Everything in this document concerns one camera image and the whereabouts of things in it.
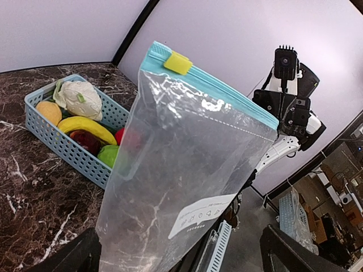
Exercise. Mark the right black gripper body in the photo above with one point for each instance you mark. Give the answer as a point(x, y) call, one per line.
point(291, 111)

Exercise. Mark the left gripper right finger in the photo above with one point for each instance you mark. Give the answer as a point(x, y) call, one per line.
point(279, 252)

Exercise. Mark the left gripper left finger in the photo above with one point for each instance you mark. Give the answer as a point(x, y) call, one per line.
point(81, 254)

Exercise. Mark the green apple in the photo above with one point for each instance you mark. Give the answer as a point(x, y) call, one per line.
point(108, 154)

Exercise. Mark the clear zip top bag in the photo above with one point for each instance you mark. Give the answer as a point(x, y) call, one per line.
point(200, 141)

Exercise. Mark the dark red apple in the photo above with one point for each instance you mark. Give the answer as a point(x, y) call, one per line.
point(87, 140)

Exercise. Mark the blue basket in plastic wrap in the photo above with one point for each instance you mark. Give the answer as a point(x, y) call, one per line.
point(293, 221)

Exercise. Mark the light blue plastic basket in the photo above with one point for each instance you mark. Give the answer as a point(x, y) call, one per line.
point(114, 118)

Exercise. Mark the yellow banana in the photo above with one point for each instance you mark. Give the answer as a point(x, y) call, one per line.
point(82, 123)

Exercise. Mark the orange fruit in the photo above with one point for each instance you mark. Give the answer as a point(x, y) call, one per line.
point(51, 111)

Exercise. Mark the white cauliflower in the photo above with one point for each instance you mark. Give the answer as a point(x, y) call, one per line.
point(78, 98)

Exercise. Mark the white slotted cable duct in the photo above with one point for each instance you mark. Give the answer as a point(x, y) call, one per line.
point(219, 250)

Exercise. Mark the left black frame post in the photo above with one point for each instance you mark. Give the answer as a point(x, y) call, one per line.
point(134, 30)

